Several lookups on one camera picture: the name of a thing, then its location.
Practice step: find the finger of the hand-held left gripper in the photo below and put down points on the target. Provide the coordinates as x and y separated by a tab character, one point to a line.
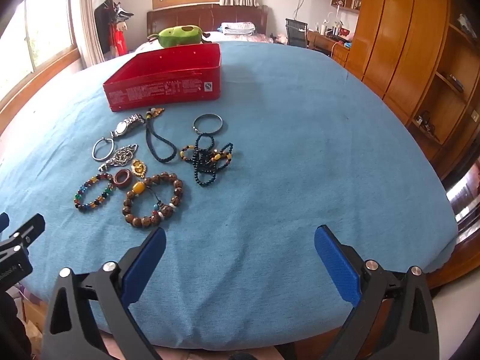
3	222
30	227

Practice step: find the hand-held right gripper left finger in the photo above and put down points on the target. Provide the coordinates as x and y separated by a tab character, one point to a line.
144	266

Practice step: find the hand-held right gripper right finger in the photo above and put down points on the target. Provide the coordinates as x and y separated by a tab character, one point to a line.
335	262

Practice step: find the gold pendant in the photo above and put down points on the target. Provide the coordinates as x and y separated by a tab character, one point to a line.
138	168

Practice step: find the silver watch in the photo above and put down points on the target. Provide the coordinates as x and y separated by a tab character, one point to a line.
125	124

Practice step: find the dark metal bangle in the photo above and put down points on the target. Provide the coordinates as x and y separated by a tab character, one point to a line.
208	115

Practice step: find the red box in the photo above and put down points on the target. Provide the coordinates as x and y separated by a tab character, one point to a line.
165	90

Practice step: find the cardboard box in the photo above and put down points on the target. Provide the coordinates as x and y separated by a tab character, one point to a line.
33	317

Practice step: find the wide wooden-framed window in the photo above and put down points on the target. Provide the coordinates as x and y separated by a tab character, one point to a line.
37	26

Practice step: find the coat rack with clothes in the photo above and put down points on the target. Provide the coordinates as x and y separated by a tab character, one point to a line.
110	26

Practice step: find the wooden desk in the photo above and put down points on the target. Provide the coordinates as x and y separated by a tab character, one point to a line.
330	45

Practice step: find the white curtain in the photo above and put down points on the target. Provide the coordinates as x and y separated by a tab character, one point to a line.
90	15

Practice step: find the wooden wardrobe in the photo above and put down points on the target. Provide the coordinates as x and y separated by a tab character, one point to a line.
397	45

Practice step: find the green plush toy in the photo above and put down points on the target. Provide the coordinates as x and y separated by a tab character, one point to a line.
180	35

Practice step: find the black office chair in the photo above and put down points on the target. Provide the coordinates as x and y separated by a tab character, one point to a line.
296	32

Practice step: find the pink bedding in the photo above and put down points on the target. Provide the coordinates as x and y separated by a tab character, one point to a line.
262	37

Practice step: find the folded towels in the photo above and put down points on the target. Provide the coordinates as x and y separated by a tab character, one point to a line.
238	27

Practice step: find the wooden headboard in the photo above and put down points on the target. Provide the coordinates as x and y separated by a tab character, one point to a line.
225	17

